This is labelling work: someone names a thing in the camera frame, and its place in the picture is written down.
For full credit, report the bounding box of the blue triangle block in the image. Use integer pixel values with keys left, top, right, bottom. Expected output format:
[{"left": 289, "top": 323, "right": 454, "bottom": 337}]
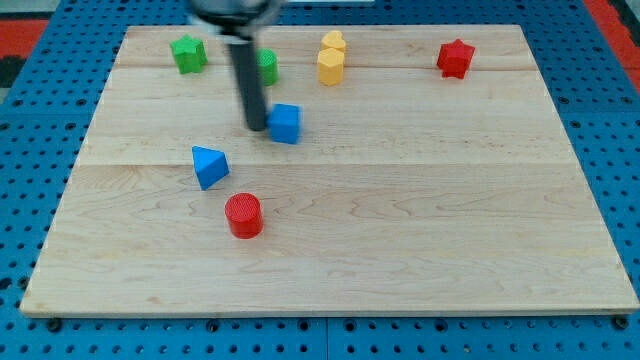
[{"left": 192, "top": 146, "right": 230, "bottom": 191}]

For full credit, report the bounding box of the blue cube block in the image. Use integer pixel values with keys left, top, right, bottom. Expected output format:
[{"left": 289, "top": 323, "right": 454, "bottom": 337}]
[{"left": 267, "top": 104, "right": 302, "bottom": 144}]

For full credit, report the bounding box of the red cylinder block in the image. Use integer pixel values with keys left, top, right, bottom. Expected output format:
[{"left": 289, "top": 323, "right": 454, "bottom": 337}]
[{"left": 224, "top": 193, "right": 264, "bottom": 239}]

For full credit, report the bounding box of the wooden board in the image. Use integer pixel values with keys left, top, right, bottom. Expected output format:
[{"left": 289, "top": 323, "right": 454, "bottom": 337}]
[{"left": 20, "top": 25, "right": 639, "bottom": 319}]

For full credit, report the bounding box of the yellow hexagon block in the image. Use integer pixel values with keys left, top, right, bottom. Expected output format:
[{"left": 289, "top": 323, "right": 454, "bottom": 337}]
[{"left": 317, "top": 48, "right": 345, "bottom": 86}]

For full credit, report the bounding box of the green cylinder block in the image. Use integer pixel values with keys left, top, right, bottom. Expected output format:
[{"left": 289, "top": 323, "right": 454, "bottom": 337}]
[{"left": 257, "top": 48, "right": 279, "bottom": 86}]

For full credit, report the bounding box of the yellow heart block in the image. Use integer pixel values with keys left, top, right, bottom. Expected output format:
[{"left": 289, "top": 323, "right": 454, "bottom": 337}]
[{"left": 321, "top": 30, "right": 347, "bottom": 53}]

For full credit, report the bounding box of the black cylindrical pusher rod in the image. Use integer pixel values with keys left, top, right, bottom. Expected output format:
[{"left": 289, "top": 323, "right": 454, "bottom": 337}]
[{"left": 227, "top": 38, "right": 267, "bottom": 132}]

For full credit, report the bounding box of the red star block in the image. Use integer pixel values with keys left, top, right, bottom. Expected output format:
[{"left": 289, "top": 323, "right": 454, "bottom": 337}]
[{"left": 436, "top": 39, "right": 475, "bottom": 79}]

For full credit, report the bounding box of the green star block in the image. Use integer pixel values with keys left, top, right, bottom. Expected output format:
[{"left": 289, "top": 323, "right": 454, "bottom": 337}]
[{"left": 170, "top": 35, "right": 207, "bottom": 74}]

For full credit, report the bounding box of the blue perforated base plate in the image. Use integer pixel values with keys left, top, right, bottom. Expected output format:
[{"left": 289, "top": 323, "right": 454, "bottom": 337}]
[{"left": 1, "top": 0, "right": 639, "bottom": 359}]

